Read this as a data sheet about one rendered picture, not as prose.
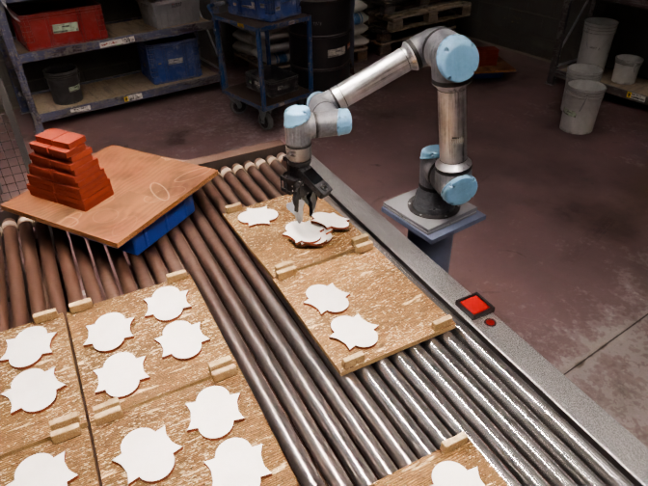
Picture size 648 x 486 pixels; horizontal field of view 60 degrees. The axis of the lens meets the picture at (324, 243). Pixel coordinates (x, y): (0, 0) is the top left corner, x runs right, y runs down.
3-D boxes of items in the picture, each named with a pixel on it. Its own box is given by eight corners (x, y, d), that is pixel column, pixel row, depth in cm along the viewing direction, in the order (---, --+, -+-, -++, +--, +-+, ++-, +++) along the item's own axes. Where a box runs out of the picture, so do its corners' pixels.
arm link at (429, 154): (444, 172, 206) (446, 137, 199) (460, 188, 195) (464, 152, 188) (413, 176, 204) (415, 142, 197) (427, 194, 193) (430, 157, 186)
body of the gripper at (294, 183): (297, 183, 180) (295, 148, 173) (317, 191, 175) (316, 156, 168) (280, 193, 175) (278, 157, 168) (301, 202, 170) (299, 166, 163)
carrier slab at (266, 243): (310, 191, 211) (310, 187, 210) (371, 245, 181) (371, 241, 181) (222, 217, 197) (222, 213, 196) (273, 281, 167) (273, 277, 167)
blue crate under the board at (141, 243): (131, 192, 212) (125, 168, 206) (198, 210, 200) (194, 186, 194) (67, 233, 189) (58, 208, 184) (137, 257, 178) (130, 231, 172)
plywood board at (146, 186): (113, 148, 220) (112, 144, 219) (218, 174, 201) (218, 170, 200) (2, 209, 184) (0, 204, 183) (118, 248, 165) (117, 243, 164)
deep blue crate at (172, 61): (189, 65, 582) (183, 28, 561) (203, 76, 554) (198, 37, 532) (141, 74, 562) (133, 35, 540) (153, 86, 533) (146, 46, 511)
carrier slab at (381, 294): (373, 249, 180) (373, 245, 179) (455, 328, 150) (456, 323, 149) (272, 283, 167) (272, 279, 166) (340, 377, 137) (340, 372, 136)
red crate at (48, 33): (94, 28, 516) (86, -5, 500) (109, 39, 486) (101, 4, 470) (16, 40, 486) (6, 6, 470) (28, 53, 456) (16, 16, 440)
